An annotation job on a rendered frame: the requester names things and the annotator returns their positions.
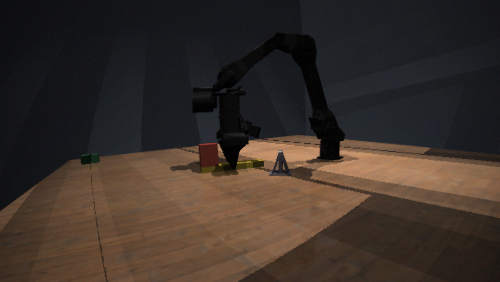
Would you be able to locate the yellow bar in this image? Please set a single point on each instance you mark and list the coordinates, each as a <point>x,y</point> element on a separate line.
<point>209,163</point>

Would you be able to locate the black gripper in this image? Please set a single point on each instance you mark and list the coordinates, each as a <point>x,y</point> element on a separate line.
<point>231,139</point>

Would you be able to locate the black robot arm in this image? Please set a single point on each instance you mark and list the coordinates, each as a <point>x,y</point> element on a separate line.
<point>303,50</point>

